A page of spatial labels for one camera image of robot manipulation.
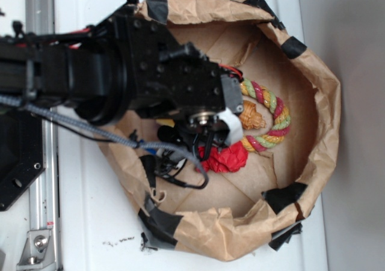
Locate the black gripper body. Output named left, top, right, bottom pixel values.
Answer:
left=126, top=17, right=244, bottom=146

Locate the yellow sponge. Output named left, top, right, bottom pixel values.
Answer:
left=156, top=119, right=175, bottom=127

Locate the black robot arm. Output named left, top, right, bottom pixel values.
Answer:
left=1, top=0, right=244, bottom=147

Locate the brown conch seashell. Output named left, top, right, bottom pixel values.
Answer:
left=239, top=100, right=266, bottom=130

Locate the red crumpled cloth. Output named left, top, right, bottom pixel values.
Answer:
left=202, top=141, right=248, bottom=173

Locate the brown paper-lined bin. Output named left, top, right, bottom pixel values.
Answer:
left=100, top=0, right=341, bottom=261

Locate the multicolour twisted rope toy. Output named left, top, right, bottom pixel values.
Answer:
left=241, top=79, right=291, bottom=152

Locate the aluminium extrusion rail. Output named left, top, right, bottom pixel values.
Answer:
left=26, top=0, right=63, bottom=270

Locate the grey braided cable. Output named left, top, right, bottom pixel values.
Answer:
left=0, top=95, right=210, bottom=190

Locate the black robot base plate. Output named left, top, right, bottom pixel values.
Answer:
left=1, top=111, right=45, bottom=212

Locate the metal corner bracket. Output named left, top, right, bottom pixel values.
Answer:
left=16, top=229, right=57, bottom=271

